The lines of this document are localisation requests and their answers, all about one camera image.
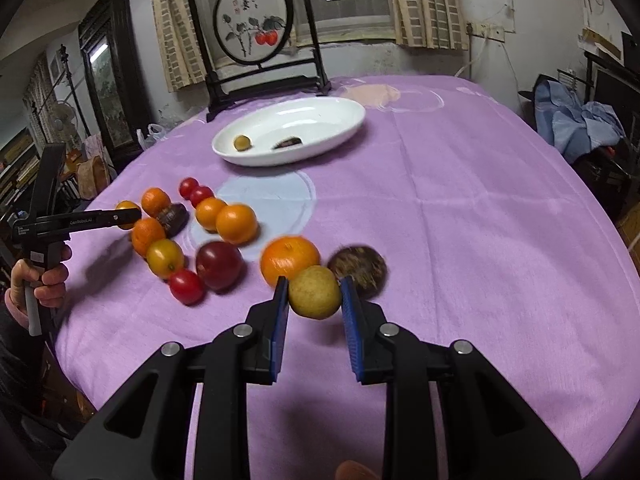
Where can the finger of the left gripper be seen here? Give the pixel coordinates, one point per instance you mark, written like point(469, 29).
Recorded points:
point(118, 216)

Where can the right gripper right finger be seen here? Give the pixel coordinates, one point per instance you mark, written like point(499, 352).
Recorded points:
point(383, 353)

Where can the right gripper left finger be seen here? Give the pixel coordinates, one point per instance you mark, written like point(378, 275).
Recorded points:
point(249, 353)

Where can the small orange fruit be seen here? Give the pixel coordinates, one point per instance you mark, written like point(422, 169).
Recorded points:
point(126, 207)

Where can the yellow-orange tomato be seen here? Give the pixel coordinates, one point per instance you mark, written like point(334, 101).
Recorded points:
point(164, 258)

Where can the brown mangosteen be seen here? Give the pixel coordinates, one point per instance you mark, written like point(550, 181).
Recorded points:
point(364, 265)

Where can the yellow-green pear-like fruit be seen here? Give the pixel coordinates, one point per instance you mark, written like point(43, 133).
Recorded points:
point(314, 293)

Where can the red cherry tomato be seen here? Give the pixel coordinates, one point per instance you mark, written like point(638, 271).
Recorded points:
point(199, 194)
point(187, 187)
point(187, 287)

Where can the dark red plum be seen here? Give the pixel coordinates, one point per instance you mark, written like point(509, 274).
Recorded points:
point(219, 265)

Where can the large orange mandarin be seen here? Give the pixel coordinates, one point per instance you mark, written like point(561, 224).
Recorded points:
point(287, 256)

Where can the small yellow-green fruit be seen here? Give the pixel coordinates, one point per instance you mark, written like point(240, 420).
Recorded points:
point(242, 143)

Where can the left hand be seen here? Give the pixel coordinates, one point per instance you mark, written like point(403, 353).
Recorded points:
point(50, 291)

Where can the white plastic bag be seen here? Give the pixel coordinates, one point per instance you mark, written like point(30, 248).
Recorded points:
point(150, 136)

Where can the dark wooden cabinet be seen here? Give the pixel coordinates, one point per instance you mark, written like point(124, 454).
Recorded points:
point(114, 78)

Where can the purple tablecloth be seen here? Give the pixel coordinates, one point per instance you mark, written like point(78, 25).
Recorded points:
point(444, 208)

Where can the round painted screen on stand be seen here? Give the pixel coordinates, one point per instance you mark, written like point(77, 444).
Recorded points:
point(252, 33)

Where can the white oval plate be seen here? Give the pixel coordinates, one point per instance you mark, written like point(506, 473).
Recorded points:
point(322, 122)

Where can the beige checked curtain left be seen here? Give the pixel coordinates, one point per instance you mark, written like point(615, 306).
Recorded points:
point(181, 58)

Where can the beige checked curtain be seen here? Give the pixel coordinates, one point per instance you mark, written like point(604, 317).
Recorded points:
point(181, 58)
point(429, 24)

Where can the blue cloth pile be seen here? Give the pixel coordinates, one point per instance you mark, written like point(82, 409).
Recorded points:
point(572, 128)

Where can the beige checked curtain right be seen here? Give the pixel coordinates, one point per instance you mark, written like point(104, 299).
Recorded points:
point(429, 24)

